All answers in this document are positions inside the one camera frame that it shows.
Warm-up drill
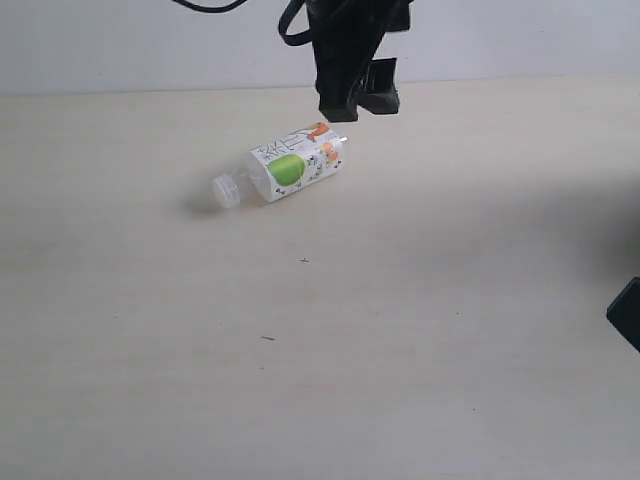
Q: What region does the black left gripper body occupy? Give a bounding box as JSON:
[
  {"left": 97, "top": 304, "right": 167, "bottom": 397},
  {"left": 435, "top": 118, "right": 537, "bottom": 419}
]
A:
[{"left": 304, "top": 1, "right": 412, "bottom": 60}]

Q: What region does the clear tea bottle white cap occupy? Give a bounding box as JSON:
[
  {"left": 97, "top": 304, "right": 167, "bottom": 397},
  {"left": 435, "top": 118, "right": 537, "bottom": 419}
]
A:
[{"left": 212, "top": 122, "right": 348, "bottom": 208}]

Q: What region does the black object at table edge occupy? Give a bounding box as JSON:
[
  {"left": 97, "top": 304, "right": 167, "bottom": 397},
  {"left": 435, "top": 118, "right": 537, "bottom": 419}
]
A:
[{"left": 606, "top": 276, "right": 640, "bottom": 352}]

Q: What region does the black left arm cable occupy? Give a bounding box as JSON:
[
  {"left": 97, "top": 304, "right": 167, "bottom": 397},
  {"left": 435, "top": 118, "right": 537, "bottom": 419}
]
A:
[{"left": 172, "top": 0, "right": 314, "bottom": 49}]

